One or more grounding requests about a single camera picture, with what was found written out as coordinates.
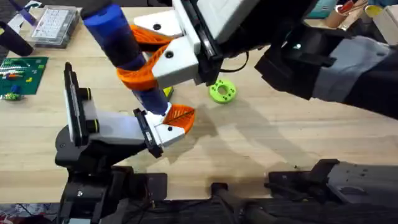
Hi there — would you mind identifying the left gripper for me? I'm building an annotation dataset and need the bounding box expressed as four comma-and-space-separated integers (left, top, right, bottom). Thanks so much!
55, 100, 196, 169

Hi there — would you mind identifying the blue electric screwdriver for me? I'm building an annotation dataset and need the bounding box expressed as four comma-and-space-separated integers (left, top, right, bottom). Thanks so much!
80, 2, 172, 116

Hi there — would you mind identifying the yellow-green toy vegetable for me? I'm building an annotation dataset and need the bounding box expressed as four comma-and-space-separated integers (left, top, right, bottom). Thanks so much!
163, 86, 175, 101

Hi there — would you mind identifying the green disc with holes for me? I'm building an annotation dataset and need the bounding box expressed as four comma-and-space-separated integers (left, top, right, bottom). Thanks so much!
208, 78, 238, 105

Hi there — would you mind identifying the black left wrist plate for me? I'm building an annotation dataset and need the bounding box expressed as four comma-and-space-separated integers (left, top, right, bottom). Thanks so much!
63, 62, 100, 147

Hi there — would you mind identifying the black wrist plate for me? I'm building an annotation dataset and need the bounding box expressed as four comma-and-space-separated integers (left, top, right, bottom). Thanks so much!
63, 62, 100, 147
254, 46, 315, 101

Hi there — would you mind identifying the black right wrist plate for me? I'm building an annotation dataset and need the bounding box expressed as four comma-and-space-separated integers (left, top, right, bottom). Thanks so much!
254, 46, 315, 101

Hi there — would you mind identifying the clear plastic parts box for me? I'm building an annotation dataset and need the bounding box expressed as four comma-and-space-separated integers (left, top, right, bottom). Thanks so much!
29, 4, 81, 49

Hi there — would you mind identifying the green board with toy blocks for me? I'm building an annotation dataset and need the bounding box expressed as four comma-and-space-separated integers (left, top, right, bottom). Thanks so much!
0, 57, 49, 101

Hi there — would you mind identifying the black cylinder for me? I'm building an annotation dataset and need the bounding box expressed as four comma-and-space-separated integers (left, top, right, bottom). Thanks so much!
0, 21, 34, 57

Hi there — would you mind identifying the teal box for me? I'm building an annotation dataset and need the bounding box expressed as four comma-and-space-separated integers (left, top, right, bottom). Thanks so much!
306, 0, 339, 19

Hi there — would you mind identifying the cardboard tube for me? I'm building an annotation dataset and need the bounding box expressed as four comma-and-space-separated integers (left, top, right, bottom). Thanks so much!
325, 9, 346, 29

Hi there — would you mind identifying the beige box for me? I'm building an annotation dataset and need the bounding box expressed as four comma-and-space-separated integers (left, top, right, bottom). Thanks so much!
372, 5, 398, 45

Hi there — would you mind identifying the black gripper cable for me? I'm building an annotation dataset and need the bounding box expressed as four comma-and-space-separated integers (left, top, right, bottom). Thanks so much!
217, 51, 249, 74

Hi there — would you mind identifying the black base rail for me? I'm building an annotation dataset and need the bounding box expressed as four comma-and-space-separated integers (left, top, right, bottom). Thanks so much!
102, 182, 398, 224

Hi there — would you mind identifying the purple handled tool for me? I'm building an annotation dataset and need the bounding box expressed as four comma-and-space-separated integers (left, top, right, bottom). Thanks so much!
8, 0, 43, 26

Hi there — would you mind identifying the red handled tool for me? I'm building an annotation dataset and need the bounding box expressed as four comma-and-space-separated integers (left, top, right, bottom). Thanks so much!
337, 0, 356, 15

